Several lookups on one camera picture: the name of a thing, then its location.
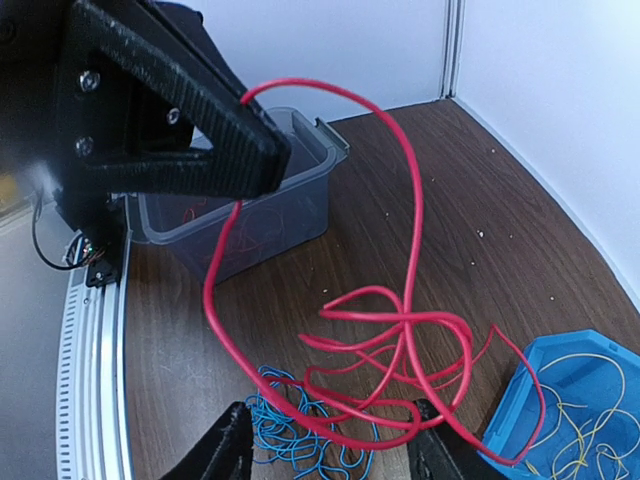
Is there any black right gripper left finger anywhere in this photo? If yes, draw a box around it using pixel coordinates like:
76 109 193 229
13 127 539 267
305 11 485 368
169 402 253 480

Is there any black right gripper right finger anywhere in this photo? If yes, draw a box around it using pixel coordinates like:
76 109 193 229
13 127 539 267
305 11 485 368
407 423 505 480

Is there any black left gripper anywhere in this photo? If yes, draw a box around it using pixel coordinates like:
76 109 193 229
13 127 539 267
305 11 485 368
0 0 293 231

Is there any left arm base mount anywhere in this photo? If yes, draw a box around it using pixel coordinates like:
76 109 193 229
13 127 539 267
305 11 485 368
56 198 129 288

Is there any aluminium front rail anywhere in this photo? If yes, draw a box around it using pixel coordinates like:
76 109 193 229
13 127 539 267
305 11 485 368
55 237 134 479

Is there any left aluminium frame post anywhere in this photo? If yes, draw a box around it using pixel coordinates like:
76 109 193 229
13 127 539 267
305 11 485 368
439 0 466 99

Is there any yellow cable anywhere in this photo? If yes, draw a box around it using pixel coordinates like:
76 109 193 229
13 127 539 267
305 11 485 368
524 353 640 480

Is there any tangled coloured cable pile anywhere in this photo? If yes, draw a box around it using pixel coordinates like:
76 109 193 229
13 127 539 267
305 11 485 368
244 364 381 480

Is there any grey transparent plastic container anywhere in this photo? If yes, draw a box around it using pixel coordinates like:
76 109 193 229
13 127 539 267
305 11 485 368
127 107 350 282

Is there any blue plastic bin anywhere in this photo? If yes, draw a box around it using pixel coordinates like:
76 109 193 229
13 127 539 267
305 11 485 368
483 330 639 479

